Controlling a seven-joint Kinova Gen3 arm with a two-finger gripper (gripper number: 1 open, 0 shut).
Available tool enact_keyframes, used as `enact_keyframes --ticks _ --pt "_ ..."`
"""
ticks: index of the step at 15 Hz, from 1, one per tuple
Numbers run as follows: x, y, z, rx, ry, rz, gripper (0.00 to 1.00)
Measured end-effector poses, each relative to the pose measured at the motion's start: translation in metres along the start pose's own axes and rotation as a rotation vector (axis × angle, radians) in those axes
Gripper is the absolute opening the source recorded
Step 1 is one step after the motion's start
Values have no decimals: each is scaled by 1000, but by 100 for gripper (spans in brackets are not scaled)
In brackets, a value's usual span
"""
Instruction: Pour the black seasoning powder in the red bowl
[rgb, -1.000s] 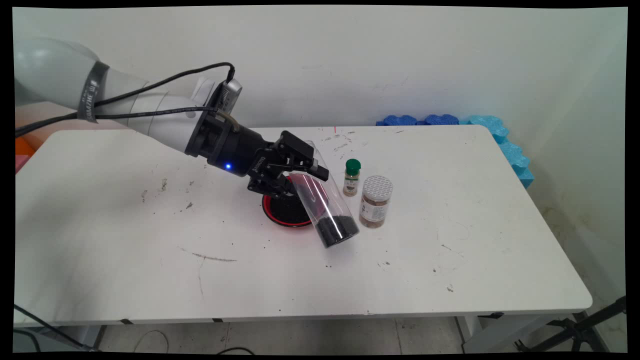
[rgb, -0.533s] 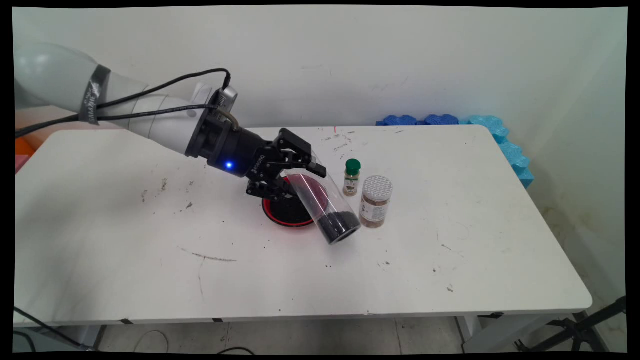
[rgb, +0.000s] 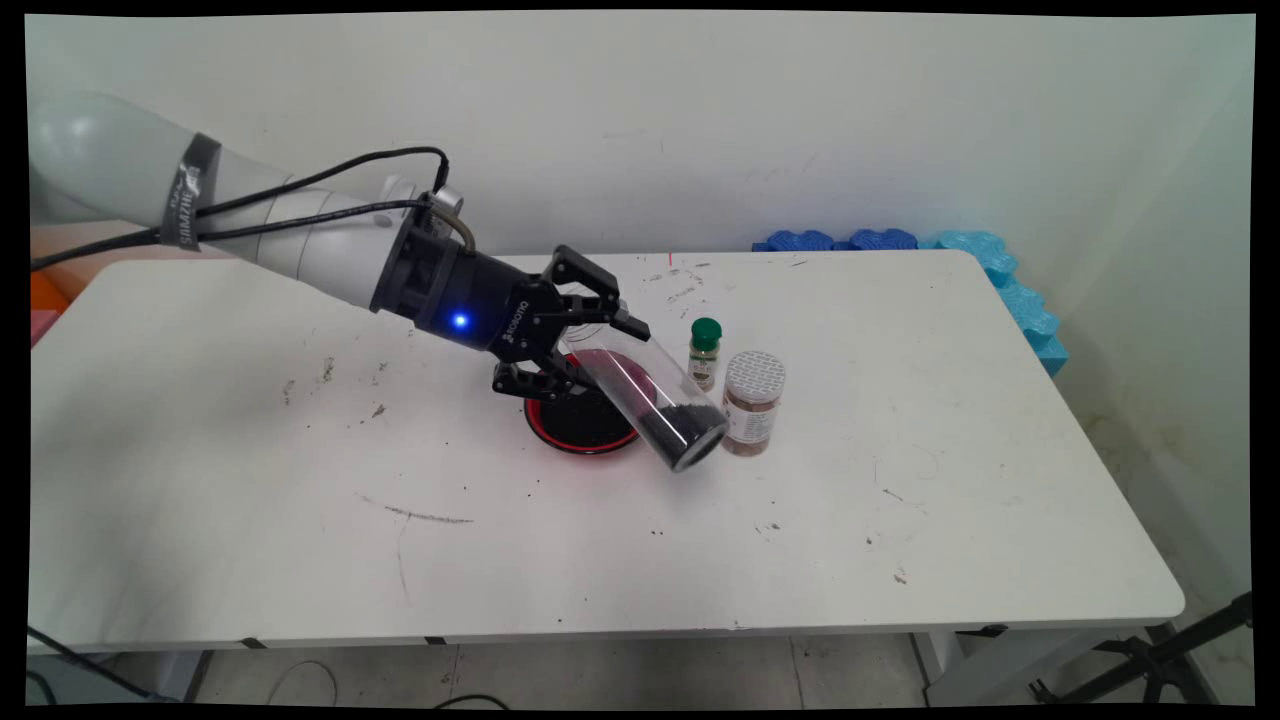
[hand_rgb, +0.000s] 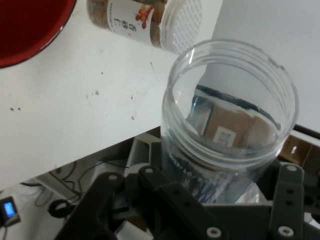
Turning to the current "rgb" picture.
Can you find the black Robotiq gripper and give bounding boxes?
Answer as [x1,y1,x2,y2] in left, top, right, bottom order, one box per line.
[372,213,653,404]

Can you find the clear plastic jar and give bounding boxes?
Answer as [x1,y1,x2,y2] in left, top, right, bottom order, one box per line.
[560,322,729,474]

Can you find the black seeds batch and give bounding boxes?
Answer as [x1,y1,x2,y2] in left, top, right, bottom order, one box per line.
[632,400,728,473]

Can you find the red bowl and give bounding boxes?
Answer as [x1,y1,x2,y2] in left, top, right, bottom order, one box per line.
[523,350,660,456]

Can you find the black seeds heap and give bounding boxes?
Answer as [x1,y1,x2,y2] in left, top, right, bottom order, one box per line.
[539,395,641,449]

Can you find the small green-capped spice bottle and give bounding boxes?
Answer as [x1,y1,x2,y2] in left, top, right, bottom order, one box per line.
[687,317,723,393]

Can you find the brown-filled jar patterned white lid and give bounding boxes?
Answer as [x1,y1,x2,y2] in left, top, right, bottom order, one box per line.
[720,350,787,457]

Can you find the light blue foam mat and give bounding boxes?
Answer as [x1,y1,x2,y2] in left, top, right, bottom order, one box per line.
[918,229,1071,379]

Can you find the white table leg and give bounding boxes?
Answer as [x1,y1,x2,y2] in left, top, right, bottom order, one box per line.
[150,650,215,703]

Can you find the black tripod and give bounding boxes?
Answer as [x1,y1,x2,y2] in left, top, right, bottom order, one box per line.
[1030,592,1253,705]

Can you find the black camera cable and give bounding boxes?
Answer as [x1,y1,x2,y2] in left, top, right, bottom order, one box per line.
[28,147,451,273]

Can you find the black printed arm strap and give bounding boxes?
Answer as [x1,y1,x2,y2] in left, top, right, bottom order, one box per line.
[160,133,223,253]

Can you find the pale floor cable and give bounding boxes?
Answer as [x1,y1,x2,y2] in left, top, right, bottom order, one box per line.
[265,659,341,707]

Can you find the black hanging cable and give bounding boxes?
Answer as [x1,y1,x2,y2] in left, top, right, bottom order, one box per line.
[28,626,156,703]

